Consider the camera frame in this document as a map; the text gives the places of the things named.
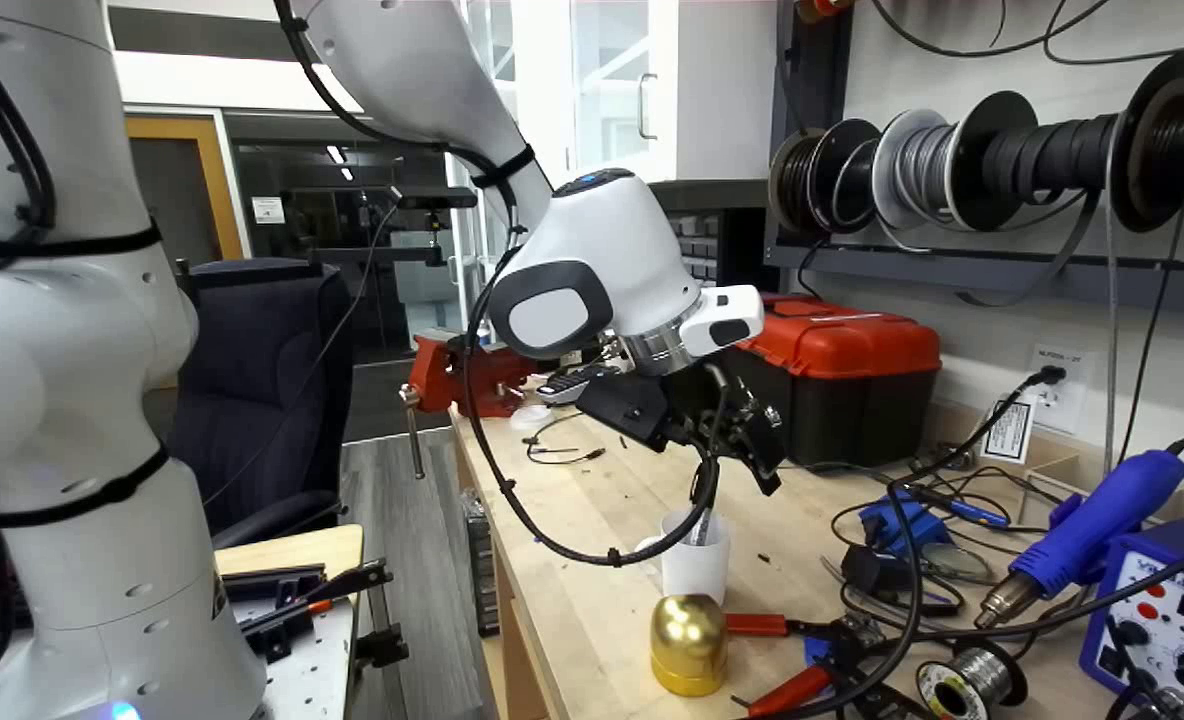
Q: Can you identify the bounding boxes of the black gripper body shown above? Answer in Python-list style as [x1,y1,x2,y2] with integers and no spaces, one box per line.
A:
[576,363,741,453]

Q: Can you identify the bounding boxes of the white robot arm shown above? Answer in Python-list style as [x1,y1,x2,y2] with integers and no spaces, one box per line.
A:
[0,0,781,720]

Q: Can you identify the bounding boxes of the white cup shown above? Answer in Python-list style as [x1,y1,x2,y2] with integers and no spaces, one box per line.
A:
[660,516,728,599]

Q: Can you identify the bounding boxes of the red black toolbox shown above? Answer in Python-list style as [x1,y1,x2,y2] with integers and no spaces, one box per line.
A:
[733,295,939,462]

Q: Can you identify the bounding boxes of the blue connector box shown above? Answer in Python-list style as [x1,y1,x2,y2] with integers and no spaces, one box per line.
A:
[860,495,950,556]

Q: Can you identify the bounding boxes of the red bench vise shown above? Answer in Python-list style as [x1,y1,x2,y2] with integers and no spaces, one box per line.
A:
[402,336,534,435]

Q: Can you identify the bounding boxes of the blue hot air gun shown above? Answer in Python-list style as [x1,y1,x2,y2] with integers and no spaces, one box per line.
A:
[976,448,1184,627]

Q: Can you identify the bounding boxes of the dark blue office chair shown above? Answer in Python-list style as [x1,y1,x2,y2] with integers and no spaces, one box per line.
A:
[167,257,354,543]

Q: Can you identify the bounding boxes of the side table with clamps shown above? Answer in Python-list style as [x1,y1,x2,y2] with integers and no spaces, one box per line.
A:
[218,522,409,720]

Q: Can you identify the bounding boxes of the blue soldering station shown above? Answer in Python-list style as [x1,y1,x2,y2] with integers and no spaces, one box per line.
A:
[1082,573,1184,720]

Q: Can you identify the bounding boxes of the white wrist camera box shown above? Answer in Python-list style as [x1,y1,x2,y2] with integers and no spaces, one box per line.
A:
[682,284,763,355]

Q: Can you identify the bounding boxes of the red handled pliers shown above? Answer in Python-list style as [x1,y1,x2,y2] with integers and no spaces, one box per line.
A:
[726,613,864,720]

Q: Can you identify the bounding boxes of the solder wire spool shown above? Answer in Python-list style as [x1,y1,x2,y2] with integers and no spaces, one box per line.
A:
[915,643,1030,720]

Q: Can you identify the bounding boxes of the black wire spool rack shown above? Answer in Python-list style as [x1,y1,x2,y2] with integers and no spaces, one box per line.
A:
[763,0,1184,320]

